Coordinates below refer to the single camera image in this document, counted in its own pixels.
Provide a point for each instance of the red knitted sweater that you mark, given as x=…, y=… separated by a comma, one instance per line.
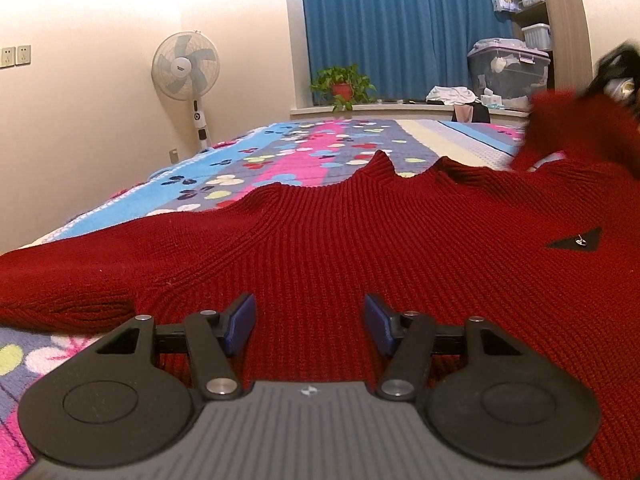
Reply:
x=350, y=230

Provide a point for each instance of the wooden shelf unit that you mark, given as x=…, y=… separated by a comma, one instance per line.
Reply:
x=567, y=5

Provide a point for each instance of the light blue tissue packet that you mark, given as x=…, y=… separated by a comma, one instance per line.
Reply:
x=491, y=97

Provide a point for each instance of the clear storage box purple lid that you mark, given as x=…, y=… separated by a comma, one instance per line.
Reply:
x=510, y=72

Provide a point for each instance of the blue curtain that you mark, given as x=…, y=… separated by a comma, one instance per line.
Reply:
x=400, y=25

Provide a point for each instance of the potted green plant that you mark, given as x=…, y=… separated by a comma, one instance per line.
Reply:
x=342, y=80

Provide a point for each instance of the low wall outlet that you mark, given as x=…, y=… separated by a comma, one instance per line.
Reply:
x=173, y=156

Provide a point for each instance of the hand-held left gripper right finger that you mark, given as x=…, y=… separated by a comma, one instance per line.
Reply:
x=377, y=324

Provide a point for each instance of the white wall socket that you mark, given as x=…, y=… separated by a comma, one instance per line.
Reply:
x=23, y=55
x=7, y=56

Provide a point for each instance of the black and pink bag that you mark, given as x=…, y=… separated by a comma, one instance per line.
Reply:
x=472, y=112

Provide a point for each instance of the floral striped blanket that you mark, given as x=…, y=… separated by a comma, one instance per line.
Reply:
x=300, y=145

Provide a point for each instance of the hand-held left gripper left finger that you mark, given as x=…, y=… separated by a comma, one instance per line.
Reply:
x=241, y=324

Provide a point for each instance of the white plastic basket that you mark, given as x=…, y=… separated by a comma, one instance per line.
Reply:
x=537, y=37

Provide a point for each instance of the white standing fan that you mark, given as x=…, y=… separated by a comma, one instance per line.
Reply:
x=185, y=65

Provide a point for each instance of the white clothes pile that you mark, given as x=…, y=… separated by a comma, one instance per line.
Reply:
x=452, y=95

